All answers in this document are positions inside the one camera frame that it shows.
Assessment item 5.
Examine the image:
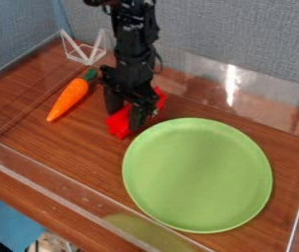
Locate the green round plate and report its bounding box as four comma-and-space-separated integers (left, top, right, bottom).
121, 118, 273, 233

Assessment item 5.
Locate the orange toy carrot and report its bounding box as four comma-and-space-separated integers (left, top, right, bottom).
45, 69, 97, 122

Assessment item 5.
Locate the clear acrylic enclosure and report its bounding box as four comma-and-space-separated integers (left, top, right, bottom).
0, 37, 299, 252

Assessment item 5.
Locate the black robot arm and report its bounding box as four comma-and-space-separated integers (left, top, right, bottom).
83, 0, 162, 131

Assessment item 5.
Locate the red rectangular block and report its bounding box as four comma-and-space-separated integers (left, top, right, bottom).
107, 87, 167, 139

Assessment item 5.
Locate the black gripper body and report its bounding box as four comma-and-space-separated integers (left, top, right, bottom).
100, 48, 159, 110

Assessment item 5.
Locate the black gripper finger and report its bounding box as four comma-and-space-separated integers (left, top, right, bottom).
104, 88, 123, 114
128, 103, 152, 131

